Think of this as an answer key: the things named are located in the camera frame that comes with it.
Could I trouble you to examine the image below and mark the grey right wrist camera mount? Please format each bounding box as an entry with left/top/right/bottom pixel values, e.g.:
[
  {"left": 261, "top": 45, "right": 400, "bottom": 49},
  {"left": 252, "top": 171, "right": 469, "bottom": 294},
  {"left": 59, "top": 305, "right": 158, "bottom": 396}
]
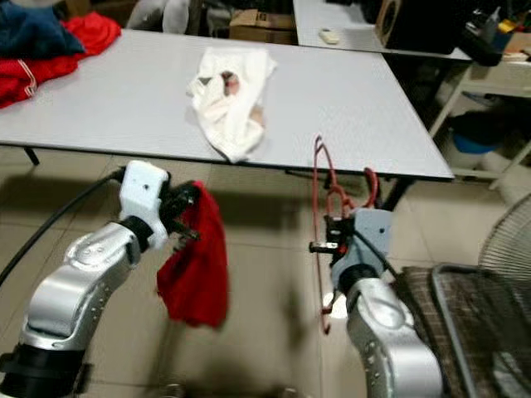
[{"left": 330, "top": 207, "right": 392, "bottom": 283}]

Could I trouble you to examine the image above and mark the red heart-neck hanger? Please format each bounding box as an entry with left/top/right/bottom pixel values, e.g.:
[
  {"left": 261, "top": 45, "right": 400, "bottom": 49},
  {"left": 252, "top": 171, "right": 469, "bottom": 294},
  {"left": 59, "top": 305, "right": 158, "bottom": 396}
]
[{"left": 311, "top": 135, "right": 380, "bottom": 335}]

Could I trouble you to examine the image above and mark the blue plastic basin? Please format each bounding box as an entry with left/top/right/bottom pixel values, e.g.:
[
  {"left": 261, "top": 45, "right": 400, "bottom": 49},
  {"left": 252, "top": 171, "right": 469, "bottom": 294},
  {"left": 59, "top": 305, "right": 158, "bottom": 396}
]
[{"left": 446, "top": 112, "right": 511, "bottom": 157}]

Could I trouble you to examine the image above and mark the large grey table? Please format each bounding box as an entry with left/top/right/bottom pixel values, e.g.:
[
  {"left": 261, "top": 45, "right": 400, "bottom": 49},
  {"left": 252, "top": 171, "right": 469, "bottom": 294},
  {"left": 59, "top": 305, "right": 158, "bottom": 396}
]
[{"left": 0, "top": 29, "right": 455, "bottom": 210}]

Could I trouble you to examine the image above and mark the dark blue garment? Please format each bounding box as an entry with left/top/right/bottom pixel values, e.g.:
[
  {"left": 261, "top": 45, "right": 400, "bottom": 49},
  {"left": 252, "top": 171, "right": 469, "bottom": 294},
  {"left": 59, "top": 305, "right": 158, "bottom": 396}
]
[{"left": 0, "top": 0, "right": 88, "bottom": 59}]

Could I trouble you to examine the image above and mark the red white-striped garment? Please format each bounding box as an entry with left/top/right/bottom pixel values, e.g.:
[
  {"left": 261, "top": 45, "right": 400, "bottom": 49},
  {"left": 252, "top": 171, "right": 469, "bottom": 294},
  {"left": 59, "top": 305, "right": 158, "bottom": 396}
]
[{"left": 0, "top": 12, "right": 123, "bottom": 110}]

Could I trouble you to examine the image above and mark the grey pillow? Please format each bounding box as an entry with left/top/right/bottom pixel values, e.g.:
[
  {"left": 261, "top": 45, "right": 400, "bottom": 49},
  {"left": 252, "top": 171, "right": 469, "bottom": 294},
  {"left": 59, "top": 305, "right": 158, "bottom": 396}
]
[
  {"left": 163, "top": 0, "right": 190, "bottom": 34},
  {"left": 129, "top": 0, "right": 165, "bottom": 31}
]

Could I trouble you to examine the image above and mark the white metal shelf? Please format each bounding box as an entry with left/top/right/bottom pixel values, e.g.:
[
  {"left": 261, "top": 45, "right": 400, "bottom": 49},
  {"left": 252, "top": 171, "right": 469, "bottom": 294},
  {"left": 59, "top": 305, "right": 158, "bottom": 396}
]
[{"left": 431, "top": 58, "right": 531, "bottom": 192}]

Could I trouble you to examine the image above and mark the black bag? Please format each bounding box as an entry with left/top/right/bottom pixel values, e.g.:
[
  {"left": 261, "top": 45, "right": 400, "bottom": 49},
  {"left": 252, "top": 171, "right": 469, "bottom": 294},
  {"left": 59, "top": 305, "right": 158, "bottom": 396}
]
[{"left": 460, "top": 8, "right": 531, "bottom": 67}]

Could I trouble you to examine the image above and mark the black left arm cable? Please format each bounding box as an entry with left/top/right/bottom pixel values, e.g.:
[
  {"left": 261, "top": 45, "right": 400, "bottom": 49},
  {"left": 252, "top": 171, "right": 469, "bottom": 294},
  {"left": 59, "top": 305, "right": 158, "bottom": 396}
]
[{"left": 0, "top": 170, "right": 125, "bottom": 283}]

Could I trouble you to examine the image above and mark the grey fan grille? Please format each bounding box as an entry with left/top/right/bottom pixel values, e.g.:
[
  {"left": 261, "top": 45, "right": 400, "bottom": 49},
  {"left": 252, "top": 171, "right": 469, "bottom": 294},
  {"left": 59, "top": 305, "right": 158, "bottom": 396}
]
[{"left": 477, "top": 195, "right": 531, "bottom": 283}]

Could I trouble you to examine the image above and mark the small grey table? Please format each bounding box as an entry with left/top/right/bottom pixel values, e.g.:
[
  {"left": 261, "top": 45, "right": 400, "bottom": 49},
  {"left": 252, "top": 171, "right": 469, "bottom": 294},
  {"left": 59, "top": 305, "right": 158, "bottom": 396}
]
[{"left": 293, "top": 0, "right": 474, "bottom": 61}]

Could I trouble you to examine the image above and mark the plaid fabric chair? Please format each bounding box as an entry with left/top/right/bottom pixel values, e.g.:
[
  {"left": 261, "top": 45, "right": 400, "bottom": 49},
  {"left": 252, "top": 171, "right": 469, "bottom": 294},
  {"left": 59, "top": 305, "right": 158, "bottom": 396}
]
[{"left": 392, "top": 264, "right": 531, "bottom": 398}]

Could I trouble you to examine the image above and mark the red cloth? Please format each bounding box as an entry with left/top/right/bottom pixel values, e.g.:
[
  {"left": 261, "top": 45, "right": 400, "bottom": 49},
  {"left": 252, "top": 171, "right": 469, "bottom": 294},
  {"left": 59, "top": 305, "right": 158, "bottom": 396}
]
[{"left": 156, "top": 180, "right": 229, "bottom": 328}]

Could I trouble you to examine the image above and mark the cream garment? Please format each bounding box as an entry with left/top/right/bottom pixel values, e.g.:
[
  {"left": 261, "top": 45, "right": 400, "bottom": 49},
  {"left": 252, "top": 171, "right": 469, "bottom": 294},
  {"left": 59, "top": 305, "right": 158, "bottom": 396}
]
[{"left": 188, "top": 46, "right": 277, "bottom": 164}]

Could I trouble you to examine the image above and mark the black speaker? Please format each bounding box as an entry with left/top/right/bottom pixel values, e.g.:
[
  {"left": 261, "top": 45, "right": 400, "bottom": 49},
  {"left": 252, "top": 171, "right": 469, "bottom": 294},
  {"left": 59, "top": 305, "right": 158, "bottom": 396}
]
[{"left": 375, "top": 0, "right": 478, "bottom": 52}]

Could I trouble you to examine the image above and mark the brown cardboard box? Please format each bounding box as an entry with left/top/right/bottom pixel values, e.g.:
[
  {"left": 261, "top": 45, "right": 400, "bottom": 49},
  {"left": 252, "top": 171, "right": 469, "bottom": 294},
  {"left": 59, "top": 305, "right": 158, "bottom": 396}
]
[{"left": 228, "top": 8, "right": 295, "bottom": 44}]

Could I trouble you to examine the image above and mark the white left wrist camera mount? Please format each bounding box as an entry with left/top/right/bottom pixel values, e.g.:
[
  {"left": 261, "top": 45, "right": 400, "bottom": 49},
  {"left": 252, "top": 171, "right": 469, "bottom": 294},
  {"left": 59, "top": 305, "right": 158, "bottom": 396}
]
[{"left": 119, "top": 160, "right": 171, "bottom": 250}]

